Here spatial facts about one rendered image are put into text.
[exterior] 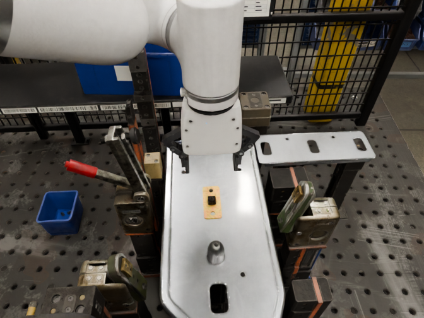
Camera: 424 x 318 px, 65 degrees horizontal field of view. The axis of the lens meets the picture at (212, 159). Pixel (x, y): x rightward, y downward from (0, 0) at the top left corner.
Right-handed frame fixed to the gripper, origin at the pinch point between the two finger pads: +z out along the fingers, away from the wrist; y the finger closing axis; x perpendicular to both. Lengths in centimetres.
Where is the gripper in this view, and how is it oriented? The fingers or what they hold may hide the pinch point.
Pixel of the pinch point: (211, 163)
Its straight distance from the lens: 62.8
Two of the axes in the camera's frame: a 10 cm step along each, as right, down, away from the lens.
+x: -0.6, -7.4, 6.7
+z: 0.0, 6.8, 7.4
